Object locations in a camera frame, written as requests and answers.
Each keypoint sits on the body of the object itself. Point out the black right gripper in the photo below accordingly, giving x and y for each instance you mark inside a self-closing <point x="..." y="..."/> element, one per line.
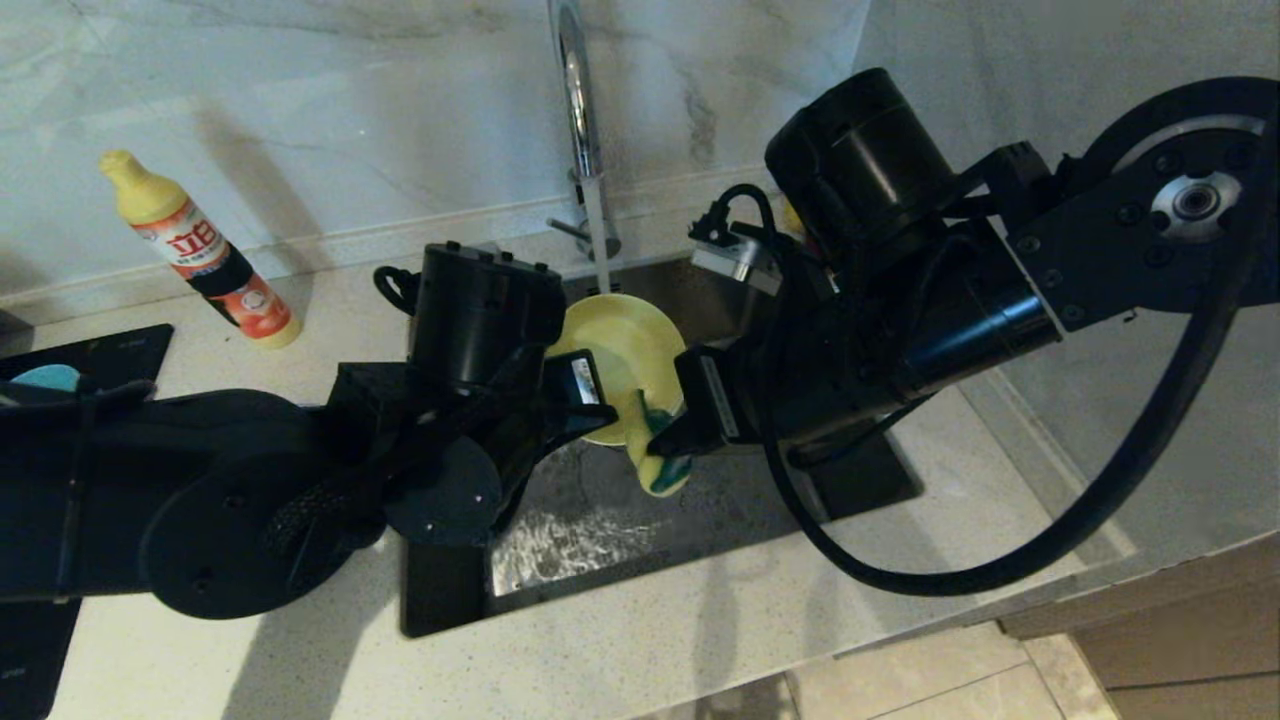
<point x="880" y="350"/>

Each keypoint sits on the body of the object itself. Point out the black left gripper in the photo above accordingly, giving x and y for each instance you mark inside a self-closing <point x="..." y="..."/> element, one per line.
<point x="540" y="420"/>

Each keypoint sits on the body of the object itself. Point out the green and yellow sponge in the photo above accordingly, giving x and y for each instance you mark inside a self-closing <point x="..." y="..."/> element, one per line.
<point x="660" y="480"/>

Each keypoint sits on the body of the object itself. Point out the yellow bowl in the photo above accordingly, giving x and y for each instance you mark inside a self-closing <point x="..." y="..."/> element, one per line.
<point x="630" y="340"/>

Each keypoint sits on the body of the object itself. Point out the orange dish soap bottle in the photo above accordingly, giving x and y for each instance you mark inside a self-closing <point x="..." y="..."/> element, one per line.
<point x="205" y="255"/>

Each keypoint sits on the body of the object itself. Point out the teal bowl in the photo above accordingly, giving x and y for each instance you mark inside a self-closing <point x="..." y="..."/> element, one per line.
<point x="45" y="378"/>

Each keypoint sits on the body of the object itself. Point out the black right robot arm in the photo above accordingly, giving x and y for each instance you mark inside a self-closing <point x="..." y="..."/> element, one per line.
<point x="1160" y="220"/>

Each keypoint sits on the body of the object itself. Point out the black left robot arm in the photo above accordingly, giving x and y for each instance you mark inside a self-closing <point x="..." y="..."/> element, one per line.
<point x="200" y="500"/>

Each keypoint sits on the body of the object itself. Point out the stainless steel sink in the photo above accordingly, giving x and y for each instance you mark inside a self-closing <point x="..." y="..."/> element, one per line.
<point x="600" y="540"/>

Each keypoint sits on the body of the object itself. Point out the chrome kitchen faucet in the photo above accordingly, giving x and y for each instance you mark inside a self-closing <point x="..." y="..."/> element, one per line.
<point x="580" y="110"/>

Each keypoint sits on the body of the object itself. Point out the black right wrist motor cylinder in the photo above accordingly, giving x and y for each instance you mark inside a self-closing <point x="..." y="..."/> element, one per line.
<point x="860" y="160"/>

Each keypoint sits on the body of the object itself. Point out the black induction cooktop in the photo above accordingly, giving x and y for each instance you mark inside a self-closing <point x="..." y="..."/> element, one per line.
<point x="120" y="350"/>

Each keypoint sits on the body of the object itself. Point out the wooden cabinet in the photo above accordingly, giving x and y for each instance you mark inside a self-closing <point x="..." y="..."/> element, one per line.
<point x="1180" y="650"/>

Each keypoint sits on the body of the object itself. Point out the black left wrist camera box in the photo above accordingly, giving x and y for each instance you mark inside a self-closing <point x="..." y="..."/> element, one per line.
<point x="485" y="310"/>

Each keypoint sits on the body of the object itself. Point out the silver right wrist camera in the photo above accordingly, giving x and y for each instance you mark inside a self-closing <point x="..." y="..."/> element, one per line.
<point x="740" y="262"/>

